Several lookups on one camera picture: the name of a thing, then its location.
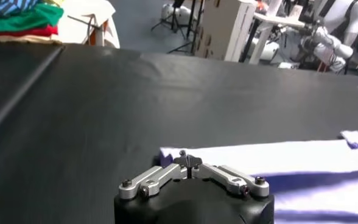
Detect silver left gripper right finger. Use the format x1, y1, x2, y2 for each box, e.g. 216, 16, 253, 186
188, 154, 270, 197

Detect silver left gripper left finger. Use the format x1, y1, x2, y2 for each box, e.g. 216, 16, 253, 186
118, 150, 189, 200

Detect lavender t-shirt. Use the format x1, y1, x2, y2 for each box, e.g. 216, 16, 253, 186
159, 130, 358, 224

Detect small white robot base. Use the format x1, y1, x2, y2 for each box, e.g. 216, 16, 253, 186
161, 2, 195, 22

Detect large black table cover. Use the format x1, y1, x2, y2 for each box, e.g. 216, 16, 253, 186
0, 44, 358, 224

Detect white standing desk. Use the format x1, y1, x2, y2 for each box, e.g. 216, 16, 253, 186
248, 0, 306, 65

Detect tall white cardboard box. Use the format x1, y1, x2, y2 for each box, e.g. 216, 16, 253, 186
194, 0, 258, 63

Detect black tripod stand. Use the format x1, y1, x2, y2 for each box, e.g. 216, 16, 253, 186
166, 0, 205, 55
150, 0, 188, 39

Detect white humanoid robot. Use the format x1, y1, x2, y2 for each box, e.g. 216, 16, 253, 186
258, 0, 358, 74

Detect white table cloth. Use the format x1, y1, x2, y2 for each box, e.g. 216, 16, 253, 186
55, 0, 121, 49

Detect red garment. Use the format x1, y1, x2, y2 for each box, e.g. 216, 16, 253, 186
0, 24, 59, 38

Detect beige garment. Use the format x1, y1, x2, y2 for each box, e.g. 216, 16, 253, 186
0, 33, 63, 46

